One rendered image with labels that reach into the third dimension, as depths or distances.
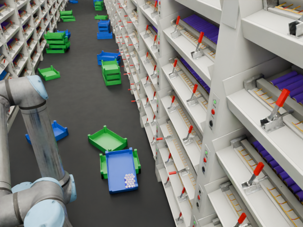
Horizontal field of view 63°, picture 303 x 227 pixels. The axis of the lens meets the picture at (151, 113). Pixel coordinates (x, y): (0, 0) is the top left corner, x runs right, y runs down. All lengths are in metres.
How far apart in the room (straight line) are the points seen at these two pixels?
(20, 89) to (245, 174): 0.93
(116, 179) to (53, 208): 1.22
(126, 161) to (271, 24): 1.56
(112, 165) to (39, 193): 1.18
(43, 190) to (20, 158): 1.57
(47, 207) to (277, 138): 0.56
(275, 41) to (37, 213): 0.65
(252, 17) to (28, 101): 0.93
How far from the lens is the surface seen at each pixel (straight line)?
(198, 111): 0.95
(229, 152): 0.78
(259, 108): 0.63
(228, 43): 0.66
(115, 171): 1.89
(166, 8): 1.28
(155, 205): 1.77
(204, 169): 0.90
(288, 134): 0.56
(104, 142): 2.27
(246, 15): 0.62
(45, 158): 1.32
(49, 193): 0.76
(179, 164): 1.28
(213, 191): 0.93
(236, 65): 0.66
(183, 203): 1.38
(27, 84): 1.17
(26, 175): 2.16
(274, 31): 0.53
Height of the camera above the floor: 1.42
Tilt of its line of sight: 33 degrees down
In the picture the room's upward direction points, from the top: straight up
